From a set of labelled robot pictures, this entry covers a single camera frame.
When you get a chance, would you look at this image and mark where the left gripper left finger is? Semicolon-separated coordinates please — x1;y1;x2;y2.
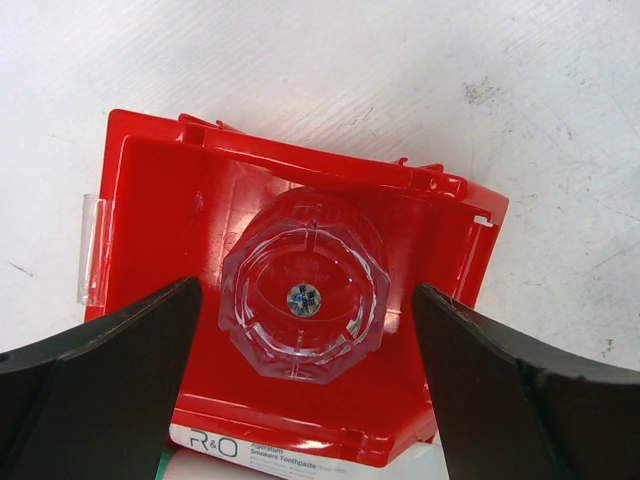
1;277;203;479

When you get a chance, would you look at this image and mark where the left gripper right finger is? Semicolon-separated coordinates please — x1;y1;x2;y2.
412;284;639;479

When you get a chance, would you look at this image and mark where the toothpaste tube green cap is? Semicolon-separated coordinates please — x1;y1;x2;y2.
155;448;175;480

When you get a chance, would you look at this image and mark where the toothpaste tube black cap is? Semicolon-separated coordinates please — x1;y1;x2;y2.
169;424;449;480

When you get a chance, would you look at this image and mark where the clear plastic cup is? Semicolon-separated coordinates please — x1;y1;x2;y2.
218;188;391;384

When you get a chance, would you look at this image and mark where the red plastic compartment box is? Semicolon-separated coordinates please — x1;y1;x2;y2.
78;109;508;479

